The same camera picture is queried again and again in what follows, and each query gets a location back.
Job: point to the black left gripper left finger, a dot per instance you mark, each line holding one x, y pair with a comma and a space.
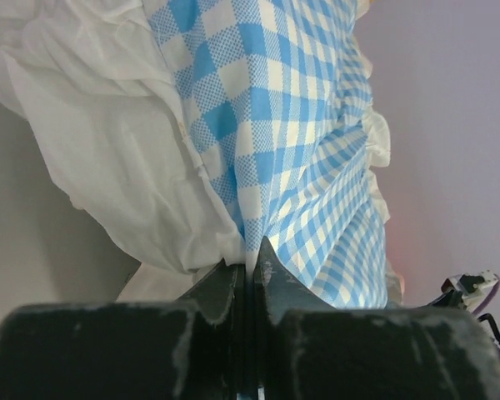
189, 348

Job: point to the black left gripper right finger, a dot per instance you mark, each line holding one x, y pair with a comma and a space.
307, 349

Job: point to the blue gingham mattress pad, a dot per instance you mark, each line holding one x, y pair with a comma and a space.
192, 130

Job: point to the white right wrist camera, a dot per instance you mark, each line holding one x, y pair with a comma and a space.
477, 290

